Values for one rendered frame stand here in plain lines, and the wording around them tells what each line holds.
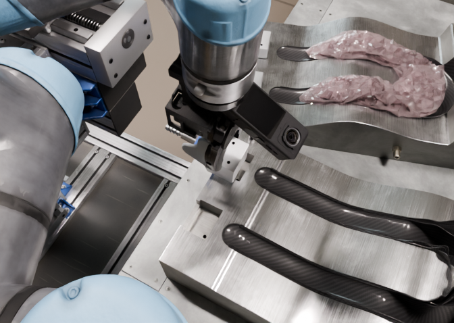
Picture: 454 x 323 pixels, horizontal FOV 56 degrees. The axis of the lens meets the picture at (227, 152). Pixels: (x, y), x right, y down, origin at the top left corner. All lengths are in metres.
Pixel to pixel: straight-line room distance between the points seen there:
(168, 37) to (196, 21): 1.83
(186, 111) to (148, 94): 1.43
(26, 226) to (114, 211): 1.18
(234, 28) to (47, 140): 0.16
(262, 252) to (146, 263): 0.20
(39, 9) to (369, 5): 0.86
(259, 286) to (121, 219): 0.86
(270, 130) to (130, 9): 0.39
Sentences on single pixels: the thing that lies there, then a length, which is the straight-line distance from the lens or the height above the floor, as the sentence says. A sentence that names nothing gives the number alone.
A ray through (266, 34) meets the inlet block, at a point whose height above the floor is 0.88.
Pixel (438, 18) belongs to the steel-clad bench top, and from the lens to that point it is 1.14.
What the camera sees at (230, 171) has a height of 0.94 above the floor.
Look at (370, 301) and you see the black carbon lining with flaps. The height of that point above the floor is 0.91.
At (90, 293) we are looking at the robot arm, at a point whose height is 1.31.
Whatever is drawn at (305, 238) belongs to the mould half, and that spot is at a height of 0.88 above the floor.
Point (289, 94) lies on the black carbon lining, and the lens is 0.82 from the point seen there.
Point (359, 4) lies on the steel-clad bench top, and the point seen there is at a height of 0.80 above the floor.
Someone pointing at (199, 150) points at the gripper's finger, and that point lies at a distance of 0.57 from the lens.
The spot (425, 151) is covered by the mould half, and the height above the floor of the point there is 0.84.
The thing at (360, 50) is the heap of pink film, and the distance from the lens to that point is 0.84.
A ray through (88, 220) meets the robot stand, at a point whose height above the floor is 0.21.
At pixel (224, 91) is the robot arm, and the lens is 0.41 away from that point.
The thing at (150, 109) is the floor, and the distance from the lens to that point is 1.88.
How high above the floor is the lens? 1.49
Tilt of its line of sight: 59 degrees down
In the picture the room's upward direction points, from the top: straight up
